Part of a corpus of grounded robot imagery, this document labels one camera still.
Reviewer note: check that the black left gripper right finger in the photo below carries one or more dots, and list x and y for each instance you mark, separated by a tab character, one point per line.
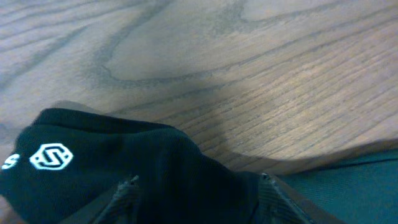
281	204

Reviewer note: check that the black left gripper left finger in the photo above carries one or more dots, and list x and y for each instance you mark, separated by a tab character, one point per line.
123	206

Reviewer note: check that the plain black t-shirt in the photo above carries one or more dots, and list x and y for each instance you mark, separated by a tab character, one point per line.
67	165

